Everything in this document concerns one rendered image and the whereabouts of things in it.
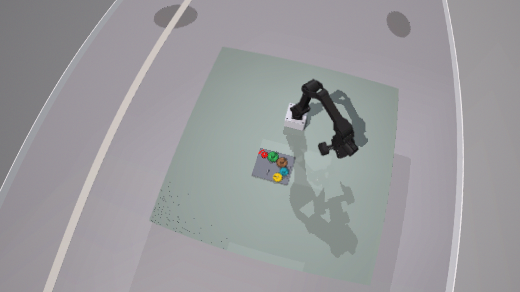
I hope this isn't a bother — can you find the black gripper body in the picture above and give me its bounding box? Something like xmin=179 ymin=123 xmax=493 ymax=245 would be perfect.
xmin=318 ymin=135 xmax=342 ymax=156

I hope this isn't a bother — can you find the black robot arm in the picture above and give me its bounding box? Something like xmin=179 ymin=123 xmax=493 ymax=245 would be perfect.
xmin=290 ymin=79 xmax=358 ymax=159

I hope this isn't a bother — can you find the brown gear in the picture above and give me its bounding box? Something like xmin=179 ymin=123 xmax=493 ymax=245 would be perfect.
xmin=276 ymin=157 xmax=288 ymax=169

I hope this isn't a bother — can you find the teal gear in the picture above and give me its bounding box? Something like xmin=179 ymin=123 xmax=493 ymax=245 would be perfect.
xmin=279 ymin=168 xmax=289 ymax=176

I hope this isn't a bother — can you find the yellow gear with black stripe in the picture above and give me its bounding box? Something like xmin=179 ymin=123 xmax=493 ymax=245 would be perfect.
xmin=273 ymin=172 xmax=283 ymax=182

